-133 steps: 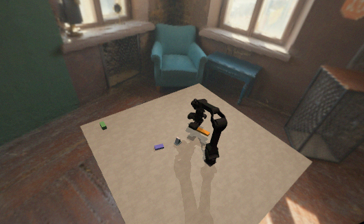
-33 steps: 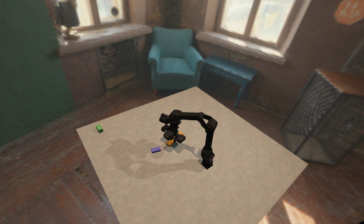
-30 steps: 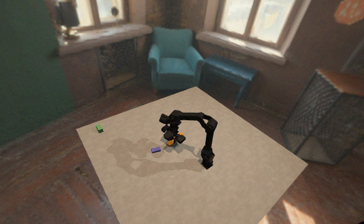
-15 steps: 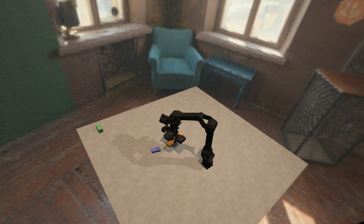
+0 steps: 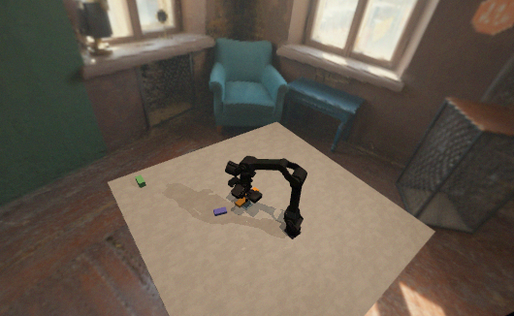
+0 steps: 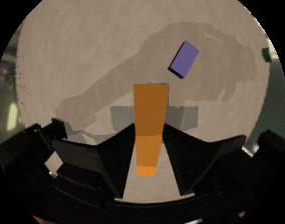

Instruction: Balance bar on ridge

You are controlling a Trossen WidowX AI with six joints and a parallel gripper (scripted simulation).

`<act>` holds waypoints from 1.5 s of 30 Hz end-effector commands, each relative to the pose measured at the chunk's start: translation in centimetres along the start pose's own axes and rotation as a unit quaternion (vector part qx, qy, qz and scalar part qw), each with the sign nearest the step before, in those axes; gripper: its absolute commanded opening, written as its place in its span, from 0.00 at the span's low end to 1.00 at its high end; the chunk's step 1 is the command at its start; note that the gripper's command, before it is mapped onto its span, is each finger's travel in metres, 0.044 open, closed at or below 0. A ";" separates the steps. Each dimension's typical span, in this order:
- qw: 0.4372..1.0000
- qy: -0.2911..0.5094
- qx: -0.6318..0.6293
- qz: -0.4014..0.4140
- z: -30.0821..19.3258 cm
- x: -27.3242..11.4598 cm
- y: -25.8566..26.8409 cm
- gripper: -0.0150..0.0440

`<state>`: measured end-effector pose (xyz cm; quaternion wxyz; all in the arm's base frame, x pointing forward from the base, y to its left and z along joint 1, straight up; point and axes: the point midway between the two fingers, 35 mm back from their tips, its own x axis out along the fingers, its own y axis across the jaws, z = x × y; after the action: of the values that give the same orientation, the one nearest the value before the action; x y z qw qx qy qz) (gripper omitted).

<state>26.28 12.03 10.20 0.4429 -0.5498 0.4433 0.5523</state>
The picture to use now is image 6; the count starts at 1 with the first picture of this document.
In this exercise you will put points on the small green block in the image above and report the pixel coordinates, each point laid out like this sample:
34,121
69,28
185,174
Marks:
267,55

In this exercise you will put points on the purple rectangular block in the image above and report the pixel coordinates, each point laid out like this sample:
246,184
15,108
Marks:
183,60

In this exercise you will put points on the orange bar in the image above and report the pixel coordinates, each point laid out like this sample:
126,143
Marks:
150,102

